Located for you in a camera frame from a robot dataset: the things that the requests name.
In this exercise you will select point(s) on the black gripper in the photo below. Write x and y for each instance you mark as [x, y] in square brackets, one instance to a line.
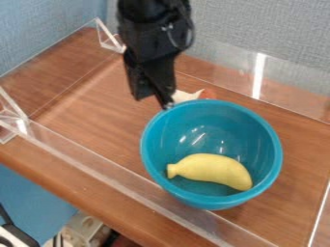
[151, 41]

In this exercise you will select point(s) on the yellow toy banana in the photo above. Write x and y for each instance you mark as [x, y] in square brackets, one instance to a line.
[211, 168]

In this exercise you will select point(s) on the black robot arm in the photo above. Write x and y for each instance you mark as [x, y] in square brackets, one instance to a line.
[143, 11]

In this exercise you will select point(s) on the white toy object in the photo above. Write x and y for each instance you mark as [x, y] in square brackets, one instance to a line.
[182, 96]

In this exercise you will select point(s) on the small orange object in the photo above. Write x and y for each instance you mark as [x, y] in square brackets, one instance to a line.
[207, 94]

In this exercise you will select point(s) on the blue plastic bowl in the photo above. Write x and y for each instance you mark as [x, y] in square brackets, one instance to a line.
[218, 127]

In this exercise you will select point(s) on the clear acrylic back barrier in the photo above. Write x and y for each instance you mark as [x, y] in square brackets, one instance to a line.
[254, 74]

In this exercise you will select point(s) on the clear acrylic barrier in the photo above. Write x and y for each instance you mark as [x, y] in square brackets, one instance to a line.
[126, 200]
[254, 74]

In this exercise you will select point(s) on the clear acrylic front barrier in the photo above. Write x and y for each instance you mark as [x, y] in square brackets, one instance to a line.
[126, 200]

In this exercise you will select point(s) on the white power strip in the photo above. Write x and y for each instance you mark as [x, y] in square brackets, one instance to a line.
[83, 231]

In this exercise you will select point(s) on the black chair part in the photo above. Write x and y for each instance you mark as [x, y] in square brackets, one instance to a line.
[12, 236]

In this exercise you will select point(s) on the clear acrylic corner bracket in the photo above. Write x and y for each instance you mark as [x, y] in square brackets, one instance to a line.
[110, 41]

